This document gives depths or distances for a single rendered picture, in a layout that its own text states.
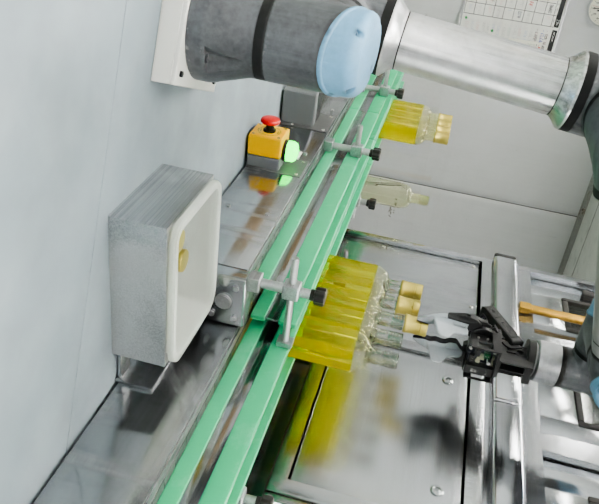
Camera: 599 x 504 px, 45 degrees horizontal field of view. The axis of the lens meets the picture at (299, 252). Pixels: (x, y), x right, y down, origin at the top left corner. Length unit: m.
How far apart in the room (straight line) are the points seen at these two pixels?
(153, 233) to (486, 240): 7.01
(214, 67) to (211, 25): 0.06
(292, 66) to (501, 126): 6.40
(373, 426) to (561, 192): 6.40
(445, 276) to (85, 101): 1.21
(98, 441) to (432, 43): 0.71
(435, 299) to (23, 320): 1.14
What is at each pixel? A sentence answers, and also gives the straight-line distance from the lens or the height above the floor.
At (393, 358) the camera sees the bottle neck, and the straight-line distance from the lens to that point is 1.25.
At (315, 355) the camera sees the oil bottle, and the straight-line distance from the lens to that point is 1.25.
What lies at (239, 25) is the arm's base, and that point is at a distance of 0.95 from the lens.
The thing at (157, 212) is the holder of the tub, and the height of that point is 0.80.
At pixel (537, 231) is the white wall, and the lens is 7.76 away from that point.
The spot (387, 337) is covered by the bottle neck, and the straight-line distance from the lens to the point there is 1.29.
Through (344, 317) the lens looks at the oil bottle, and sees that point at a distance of 1.29.
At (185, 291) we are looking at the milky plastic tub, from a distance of 1.12.
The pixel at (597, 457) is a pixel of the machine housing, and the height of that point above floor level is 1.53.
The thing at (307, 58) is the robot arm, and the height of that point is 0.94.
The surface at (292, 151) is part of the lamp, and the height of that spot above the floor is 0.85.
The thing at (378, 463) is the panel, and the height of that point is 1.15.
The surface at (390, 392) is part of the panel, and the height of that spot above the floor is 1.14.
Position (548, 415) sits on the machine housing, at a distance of 1.53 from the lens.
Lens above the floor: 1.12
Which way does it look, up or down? 8 degrees down
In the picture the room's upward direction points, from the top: 103 degrees clockwise
